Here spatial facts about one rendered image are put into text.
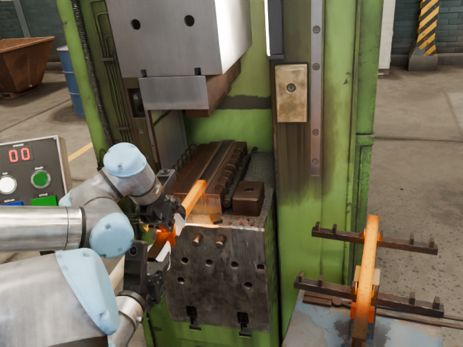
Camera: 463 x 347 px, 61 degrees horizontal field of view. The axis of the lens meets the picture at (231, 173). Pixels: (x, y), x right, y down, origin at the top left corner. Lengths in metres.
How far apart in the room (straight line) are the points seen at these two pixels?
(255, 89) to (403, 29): 5.55
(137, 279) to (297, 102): 0.67
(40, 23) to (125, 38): 8.54
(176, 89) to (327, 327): 0.79
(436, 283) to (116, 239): 2.03
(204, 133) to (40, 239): 1.11
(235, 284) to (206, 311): 0.19
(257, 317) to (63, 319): 1.01
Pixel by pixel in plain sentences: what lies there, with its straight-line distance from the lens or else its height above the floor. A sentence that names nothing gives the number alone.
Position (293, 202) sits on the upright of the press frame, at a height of 0.89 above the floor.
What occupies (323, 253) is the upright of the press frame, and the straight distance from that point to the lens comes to 1.49.
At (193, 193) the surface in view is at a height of 1.01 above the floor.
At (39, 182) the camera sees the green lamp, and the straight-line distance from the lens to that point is 1.35.
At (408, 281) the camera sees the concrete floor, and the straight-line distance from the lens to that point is 2.45.
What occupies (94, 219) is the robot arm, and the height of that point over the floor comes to 1.25.
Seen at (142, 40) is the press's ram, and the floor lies 1.46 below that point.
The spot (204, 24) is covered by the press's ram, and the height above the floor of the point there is 1.49.
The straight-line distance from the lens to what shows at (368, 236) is 1.09.
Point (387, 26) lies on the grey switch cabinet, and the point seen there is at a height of 0.70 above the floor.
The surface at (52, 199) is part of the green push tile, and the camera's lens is 1.34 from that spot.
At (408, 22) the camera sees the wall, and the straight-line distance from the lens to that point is 6.99.
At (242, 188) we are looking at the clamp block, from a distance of 1.27.
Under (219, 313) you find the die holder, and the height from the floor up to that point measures 0.54.
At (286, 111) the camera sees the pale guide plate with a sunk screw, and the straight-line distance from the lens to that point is 1.20.
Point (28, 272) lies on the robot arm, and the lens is 0.55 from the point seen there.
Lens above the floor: 1.61
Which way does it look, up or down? 27 degrees down
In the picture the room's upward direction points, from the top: 6 degrees counter-clockwise
